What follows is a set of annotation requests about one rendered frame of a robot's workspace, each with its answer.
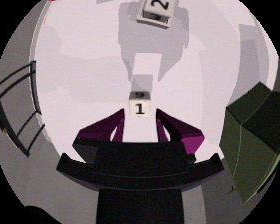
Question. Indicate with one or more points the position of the white cube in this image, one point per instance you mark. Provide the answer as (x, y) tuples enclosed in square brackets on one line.
[(139, 103), (159, 10)]

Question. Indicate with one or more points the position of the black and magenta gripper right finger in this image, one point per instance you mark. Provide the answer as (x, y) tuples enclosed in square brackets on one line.
[(178, 130)]

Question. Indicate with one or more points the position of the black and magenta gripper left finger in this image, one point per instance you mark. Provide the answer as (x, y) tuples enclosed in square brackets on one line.
[(103, 129)]

